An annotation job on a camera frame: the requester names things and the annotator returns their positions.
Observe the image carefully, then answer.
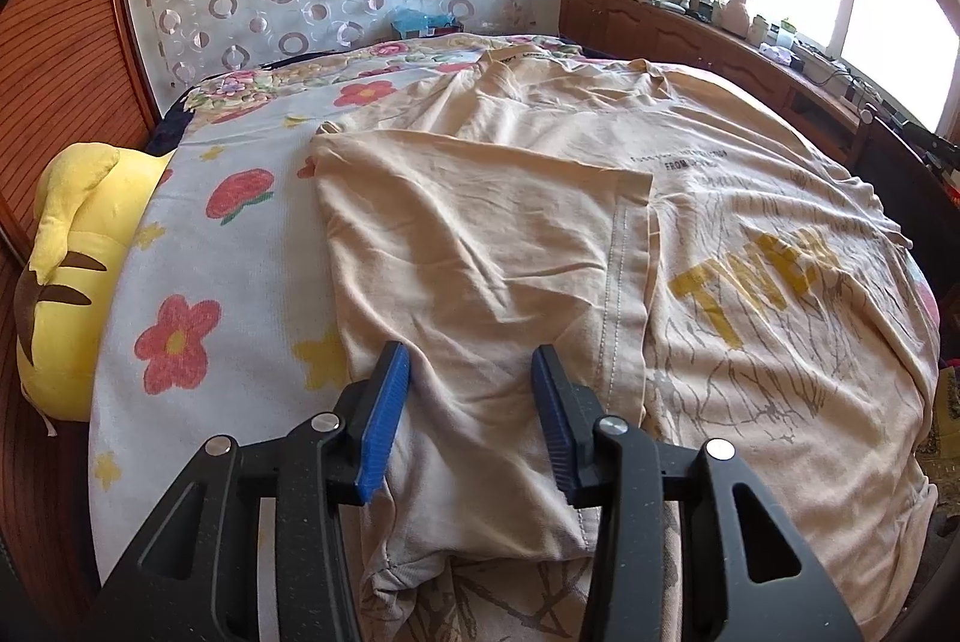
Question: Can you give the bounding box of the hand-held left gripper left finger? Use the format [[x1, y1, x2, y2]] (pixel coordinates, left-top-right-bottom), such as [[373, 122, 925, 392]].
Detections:
[[79, 340, 413, 642]]

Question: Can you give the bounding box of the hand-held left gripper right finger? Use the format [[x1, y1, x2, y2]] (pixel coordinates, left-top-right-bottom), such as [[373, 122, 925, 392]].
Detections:
[[530, 344, 863, 642]]

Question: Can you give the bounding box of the beige printed t-shirt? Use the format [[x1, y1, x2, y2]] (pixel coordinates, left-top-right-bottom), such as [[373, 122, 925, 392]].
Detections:
[[309, 46, 942, 642]]

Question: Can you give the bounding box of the white flower print blanket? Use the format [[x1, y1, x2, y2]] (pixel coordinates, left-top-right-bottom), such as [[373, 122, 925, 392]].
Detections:
[[86, 61, 496, 642]]

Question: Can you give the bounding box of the yellow plush toy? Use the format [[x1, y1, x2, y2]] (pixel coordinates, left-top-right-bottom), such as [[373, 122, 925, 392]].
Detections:
[[13, 143, 175, 437]]

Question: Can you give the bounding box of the floral rose quilt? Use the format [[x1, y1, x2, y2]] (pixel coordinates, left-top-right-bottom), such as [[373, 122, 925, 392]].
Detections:
[[180, 33, 586, 122]]

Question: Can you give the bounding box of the wooden cabinet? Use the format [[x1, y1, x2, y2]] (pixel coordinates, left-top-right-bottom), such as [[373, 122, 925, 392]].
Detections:
[[559, 0, 871, 170]]

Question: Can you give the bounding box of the blue plastic bag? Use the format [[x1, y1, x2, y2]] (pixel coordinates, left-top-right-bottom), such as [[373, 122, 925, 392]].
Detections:
[[388, 8, 460, 41]]

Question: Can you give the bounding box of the dark chair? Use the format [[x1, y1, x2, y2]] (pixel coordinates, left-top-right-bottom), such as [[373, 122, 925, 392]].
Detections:
[[851, 102, 960, 313]]

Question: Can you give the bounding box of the wooden louvered wardrobe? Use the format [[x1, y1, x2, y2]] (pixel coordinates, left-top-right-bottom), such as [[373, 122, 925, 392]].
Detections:
[[0, 0, 162, 613]]

